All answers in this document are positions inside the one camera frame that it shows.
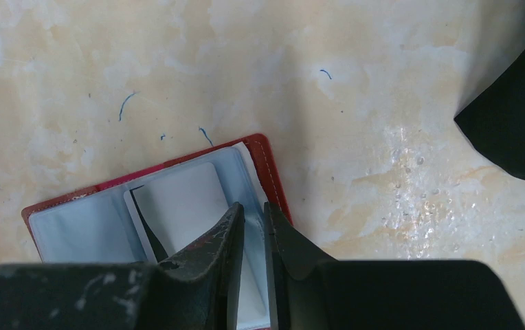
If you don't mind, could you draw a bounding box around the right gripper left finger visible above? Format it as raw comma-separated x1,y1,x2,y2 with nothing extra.
159,202,245,329

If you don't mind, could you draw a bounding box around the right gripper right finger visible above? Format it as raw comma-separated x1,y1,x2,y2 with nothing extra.
264,202,335,329

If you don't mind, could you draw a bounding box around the white credit card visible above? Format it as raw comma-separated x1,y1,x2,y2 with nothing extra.
124,162,229,263

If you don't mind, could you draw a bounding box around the red leather card holder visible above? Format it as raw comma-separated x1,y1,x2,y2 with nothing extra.
21,134,289,329

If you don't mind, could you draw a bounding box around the black cloth garment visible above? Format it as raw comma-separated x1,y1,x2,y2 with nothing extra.
454,50,525,180

